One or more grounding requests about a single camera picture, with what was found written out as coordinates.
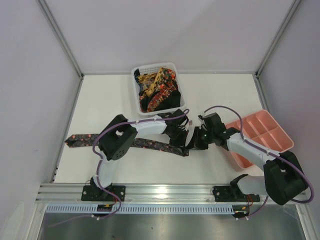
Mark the dark floral paisley tie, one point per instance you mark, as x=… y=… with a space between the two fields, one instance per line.
x=87 y=140

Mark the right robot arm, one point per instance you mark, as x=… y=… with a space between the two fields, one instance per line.
x=282 y=179

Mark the pink divided organiser tray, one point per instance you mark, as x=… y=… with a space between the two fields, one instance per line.
x=262 y=128

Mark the red multicolour patterned tie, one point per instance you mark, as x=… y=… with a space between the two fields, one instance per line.
x=167 y=82

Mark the black tie in basket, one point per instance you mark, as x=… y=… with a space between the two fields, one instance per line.
x=169 y=100

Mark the right aluminium frame post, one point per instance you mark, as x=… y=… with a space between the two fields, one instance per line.
x=279 y=33

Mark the aluminium frame post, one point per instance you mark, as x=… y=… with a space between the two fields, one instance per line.
x=279 y=33
x=48 y=15

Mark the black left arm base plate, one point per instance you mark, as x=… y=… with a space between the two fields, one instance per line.
x=95 y=194

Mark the aluminium front rail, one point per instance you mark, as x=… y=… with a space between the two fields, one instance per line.
x=135 y=194

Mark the left aluminium frame post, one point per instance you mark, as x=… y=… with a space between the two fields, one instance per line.
x=48 y=15

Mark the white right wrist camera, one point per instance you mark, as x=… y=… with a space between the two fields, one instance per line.
x=202 y=122

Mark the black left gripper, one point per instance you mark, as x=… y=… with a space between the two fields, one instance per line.
x=179 y=136

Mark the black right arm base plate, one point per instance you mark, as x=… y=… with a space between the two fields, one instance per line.
x=232 y=194

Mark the white perforated plastic basket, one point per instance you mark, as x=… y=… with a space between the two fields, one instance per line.
x=141 y=101

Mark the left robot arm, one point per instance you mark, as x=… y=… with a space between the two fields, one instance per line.
x=118 y=136

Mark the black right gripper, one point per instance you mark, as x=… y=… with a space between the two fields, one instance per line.
x=198 y=138

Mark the white slotted cable duct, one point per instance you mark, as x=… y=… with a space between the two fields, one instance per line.
x=206 y=209

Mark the yellow patterned tie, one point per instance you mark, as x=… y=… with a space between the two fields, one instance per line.
x=147 y=83

